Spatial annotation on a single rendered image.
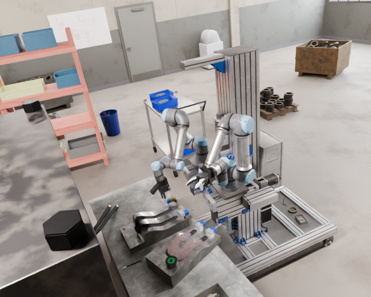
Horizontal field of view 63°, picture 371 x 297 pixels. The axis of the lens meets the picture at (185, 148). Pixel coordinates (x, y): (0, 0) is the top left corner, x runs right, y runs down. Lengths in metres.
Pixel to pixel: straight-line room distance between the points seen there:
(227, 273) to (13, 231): 1.55
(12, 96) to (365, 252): 4.68
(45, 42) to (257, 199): 3.50
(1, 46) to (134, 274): 3.49
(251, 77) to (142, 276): 1.62
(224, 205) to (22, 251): 1.84
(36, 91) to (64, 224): 4.12
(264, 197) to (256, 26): 9.31
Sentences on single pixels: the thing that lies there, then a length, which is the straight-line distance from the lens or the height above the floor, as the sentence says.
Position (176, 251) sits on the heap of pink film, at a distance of 2.21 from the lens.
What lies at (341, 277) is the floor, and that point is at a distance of 3.31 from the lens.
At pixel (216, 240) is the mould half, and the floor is 0.85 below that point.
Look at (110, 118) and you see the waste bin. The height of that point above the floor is 0.39.
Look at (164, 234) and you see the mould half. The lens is 2.42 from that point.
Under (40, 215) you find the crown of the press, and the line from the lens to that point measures 0.93.
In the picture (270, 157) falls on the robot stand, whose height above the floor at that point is 1.12.
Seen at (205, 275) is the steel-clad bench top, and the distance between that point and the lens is 2.18.
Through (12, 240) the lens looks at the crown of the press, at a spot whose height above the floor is 2.00.
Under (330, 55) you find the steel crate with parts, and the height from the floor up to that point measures 0.58.
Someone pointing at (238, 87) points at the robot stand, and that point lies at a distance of 2.31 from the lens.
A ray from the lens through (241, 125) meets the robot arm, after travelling 2.04.
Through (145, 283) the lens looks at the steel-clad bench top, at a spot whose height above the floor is 0.80.
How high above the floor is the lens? 2.51
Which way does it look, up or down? 28 degrees down
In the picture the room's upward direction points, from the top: 8 degrees counter-clockwise
